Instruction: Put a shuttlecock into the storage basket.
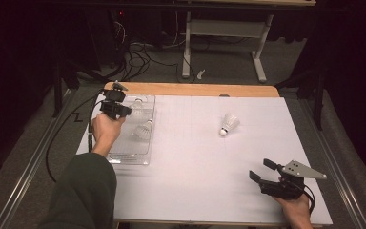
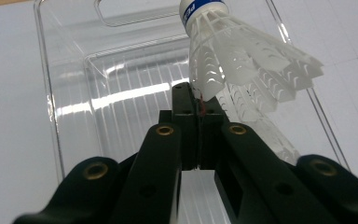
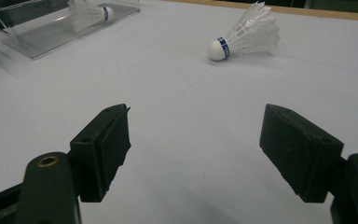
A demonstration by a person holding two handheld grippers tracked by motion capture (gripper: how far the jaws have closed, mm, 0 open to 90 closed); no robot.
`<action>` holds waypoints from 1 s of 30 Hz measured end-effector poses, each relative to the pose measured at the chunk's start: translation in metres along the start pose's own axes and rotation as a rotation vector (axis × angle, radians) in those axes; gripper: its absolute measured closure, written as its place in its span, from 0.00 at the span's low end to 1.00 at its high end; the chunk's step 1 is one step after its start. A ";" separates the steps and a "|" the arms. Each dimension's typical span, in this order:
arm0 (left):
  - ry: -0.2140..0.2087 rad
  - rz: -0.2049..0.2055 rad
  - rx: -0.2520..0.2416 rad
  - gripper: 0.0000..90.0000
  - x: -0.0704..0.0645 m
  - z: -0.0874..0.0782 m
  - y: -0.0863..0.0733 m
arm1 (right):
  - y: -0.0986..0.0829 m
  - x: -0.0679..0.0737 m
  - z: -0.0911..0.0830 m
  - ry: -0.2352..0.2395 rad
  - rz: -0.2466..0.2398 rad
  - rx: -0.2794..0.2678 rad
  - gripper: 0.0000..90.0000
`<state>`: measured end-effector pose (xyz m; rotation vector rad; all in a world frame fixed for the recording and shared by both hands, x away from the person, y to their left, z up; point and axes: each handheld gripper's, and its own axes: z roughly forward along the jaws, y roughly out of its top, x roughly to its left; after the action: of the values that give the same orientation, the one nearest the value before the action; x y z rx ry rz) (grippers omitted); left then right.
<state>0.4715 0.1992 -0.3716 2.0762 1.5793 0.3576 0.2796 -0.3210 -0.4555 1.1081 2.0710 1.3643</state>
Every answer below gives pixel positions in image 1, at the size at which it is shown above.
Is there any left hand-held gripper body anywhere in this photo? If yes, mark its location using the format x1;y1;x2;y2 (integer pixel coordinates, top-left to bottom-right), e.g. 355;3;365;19
99;80;129;121

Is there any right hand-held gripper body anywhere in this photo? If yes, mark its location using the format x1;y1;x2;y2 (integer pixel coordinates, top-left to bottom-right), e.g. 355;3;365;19
259;159;328;200

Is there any clear plastic storage box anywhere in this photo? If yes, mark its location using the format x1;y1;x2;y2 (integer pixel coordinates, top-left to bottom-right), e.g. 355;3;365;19
106;94;156;166

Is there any person's left hand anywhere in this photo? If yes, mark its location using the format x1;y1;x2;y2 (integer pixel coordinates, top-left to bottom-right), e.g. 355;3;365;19
91;113;127;156

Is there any person's right hand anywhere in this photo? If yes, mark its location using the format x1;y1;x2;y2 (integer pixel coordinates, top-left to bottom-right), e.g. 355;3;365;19
272;194;315;229

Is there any black metal stand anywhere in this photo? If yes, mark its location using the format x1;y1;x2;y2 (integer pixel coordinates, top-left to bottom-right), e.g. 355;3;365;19
51;60;81;118
274;63;329;132

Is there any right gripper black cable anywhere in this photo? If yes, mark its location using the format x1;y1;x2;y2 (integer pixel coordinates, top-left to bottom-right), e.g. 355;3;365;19
303;184;316;214

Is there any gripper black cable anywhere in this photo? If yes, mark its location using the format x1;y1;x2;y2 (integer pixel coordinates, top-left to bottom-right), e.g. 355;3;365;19
303;184;316;214
87;94;107;154

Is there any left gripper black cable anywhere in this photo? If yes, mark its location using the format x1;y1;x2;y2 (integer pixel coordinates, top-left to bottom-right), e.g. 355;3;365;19
87;94;107;154

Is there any bundle of black cables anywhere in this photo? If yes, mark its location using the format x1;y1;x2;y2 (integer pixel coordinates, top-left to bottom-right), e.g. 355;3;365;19
106;20;192;83

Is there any aluminium floor rail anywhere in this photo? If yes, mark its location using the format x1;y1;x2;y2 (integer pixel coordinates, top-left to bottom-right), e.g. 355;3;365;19
0;89;77;229
299;98;366;229

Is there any black floor cable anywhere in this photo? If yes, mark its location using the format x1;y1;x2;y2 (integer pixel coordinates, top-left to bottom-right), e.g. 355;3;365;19
45;94;103;184

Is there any white metal desk frame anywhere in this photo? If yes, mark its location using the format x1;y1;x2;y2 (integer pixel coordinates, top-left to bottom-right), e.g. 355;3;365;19
177;0;317;84

